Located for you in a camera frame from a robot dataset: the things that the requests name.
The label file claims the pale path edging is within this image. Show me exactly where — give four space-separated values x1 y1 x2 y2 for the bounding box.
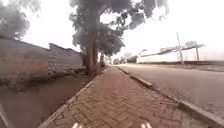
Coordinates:
37 67 108 128

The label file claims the large tree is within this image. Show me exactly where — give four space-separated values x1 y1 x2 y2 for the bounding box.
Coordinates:
68 0 170 77

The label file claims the grey stone kerb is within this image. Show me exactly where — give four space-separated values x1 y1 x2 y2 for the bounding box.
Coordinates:
114 65 224 128

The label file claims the white wall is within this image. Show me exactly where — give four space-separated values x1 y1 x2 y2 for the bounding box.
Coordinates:
136 49 224 65

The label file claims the grey asphalt road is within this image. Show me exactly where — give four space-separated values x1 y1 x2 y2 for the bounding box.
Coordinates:
116 63 224 118

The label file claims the grey brick wall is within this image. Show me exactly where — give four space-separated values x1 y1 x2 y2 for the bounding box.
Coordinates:
0 35 86 88

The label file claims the pole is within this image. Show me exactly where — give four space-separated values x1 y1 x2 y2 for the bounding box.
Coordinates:
194 41 201 62
175 32 185 66

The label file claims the bare dirt strip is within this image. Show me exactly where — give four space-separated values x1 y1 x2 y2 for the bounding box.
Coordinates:
0 71 101 128

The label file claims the robot's own part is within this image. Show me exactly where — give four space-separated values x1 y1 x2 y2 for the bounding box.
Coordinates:
71 122 84 128
140 122 153 128

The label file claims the building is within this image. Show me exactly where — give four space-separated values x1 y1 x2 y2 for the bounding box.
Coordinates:
159 40 206 54

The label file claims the tree behind wall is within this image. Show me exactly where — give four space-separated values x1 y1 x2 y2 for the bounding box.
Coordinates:
0 0 41 41

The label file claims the red brick path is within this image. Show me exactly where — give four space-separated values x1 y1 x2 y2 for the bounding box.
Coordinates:
45 65 210 128

